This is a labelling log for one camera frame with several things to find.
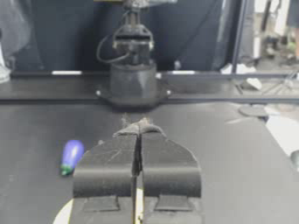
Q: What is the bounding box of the purple toy eggplant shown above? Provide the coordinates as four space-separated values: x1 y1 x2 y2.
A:
59 139 87 177

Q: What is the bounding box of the grey round pad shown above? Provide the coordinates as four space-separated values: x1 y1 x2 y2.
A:
238 104 270 118

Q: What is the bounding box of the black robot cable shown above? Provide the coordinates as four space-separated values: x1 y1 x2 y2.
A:
95 31 132 65

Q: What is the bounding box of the white tape strip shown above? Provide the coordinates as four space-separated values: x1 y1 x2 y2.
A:
171 69 196 76
51 70 84 76

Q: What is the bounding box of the yellow plate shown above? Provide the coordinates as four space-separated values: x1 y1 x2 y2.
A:
51 174 146 224

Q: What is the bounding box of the white sheet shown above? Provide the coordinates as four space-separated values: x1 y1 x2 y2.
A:
265 115 299 157

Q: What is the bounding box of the white crumpled wrapping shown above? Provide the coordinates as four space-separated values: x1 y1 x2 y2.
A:
219 62 259 75

